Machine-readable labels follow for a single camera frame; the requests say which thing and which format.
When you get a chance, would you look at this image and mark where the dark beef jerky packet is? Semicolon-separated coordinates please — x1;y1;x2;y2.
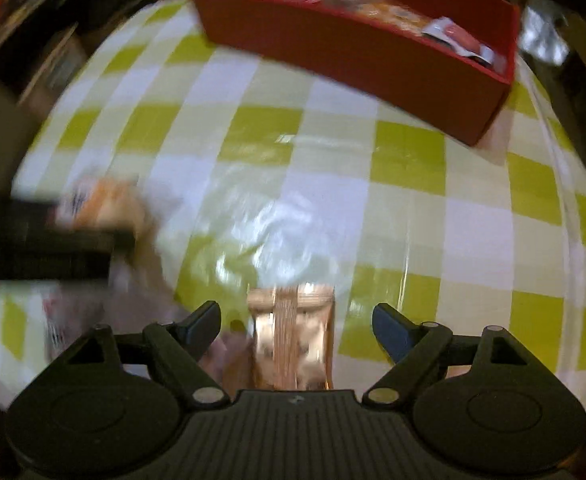
55;176;151;238

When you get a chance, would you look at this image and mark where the orange clear candy packet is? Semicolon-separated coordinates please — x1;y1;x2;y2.
247;283;335;391

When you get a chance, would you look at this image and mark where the clear pack crispy snack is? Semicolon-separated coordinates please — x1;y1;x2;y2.
320;0;432;36

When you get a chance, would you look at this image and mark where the red cardboard tray box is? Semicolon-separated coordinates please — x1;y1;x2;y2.
194;0;520;146

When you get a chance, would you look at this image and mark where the silver foil bag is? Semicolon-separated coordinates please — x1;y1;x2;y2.
518;0;570;66

